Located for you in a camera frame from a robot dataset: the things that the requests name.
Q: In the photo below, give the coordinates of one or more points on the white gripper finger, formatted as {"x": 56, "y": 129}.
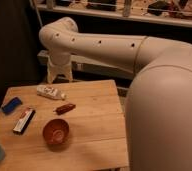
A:
{"x": 68, "y": 75}
{"x": 51, "y": 77}

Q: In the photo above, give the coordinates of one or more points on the brown wrapped snack bar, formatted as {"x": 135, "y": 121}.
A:
{"x": 65, "y": 108}

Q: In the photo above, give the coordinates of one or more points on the white tube with red label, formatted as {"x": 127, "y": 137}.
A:
{"x": 50, "y": 92}

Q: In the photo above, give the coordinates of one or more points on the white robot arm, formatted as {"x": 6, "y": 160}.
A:
{"x": 158, "y": 111}

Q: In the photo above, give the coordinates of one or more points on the black and white box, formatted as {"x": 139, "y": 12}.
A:
{"x": 24, "y": 121}

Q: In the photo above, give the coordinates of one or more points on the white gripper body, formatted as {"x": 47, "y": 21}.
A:
{"x": 59, "y": 63}

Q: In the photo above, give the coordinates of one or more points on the cluttered back shelf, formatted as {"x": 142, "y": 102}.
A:
{"x": 168, "y": 12}

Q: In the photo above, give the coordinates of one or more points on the metal pole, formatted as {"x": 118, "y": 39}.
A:
{"x": 35, "y": 10}

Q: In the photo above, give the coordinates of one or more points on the orange bowl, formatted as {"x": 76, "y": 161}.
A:
{"x": 56, "y": 132}

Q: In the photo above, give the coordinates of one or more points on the wooden table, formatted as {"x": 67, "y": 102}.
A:
{"x": 97, "y": 133}

